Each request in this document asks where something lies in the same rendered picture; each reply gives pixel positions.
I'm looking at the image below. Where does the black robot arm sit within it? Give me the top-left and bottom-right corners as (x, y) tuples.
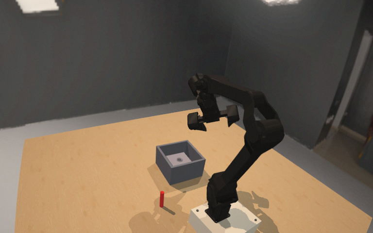
(188, 73), (285, 223)

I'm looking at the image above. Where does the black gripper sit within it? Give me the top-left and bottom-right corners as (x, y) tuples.
(187, 105), (239, 132)

